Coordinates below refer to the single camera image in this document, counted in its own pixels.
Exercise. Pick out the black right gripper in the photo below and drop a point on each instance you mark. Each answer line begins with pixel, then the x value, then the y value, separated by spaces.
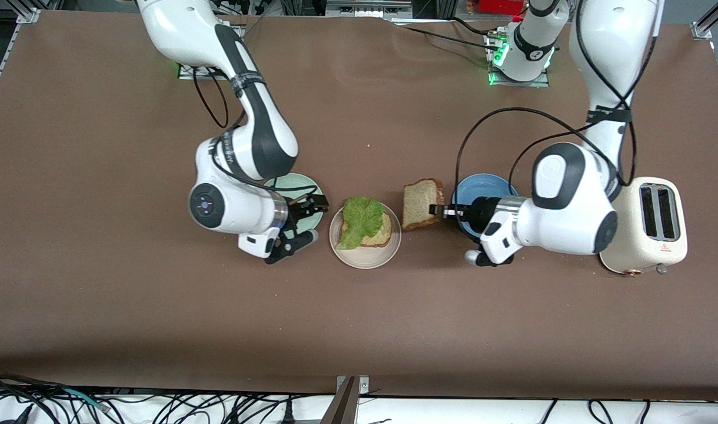
pixel 298 211

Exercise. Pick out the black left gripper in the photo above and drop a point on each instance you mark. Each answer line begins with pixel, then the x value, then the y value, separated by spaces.
pixel 481 212

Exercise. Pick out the toasted bread slice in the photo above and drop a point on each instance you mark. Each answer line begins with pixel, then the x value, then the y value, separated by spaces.
pixel 421 203
pixel 384 234

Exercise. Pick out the green lettuce leaf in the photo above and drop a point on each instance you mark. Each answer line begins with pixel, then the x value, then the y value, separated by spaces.
pixel 362 221

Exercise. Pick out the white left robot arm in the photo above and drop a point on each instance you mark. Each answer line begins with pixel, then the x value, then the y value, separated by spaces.
pixel 565 218

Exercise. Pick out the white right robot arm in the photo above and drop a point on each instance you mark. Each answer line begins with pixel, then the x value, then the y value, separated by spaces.
pixel 235 206

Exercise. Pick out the mint green plate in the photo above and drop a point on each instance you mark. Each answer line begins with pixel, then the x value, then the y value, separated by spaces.
pixel 312 221

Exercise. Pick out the blue plate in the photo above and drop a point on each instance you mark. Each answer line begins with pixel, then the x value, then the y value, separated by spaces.
pixel 482 184

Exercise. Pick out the beige plate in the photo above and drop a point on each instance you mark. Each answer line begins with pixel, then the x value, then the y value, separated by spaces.
pixel 365 258

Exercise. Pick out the red box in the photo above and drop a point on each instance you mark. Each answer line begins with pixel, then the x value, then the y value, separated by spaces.
pixel 500 6

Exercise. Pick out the grey metal box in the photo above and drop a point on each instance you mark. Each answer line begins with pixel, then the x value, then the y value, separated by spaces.
pixel 368 7

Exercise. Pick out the white two-slot toaster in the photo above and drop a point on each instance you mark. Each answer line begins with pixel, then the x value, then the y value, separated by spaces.
pixel 659 253

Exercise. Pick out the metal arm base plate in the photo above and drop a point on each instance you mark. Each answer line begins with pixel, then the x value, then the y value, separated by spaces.
pixel 188 74
pixel 544 82

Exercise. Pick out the metal table edge bracket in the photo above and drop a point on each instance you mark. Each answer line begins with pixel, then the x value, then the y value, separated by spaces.
pixel 344 400

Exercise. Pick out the aluminium frame profile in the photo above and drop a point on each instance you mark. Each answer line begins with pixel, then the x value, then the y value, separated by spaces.
pixel 28 13
pixel 709 20

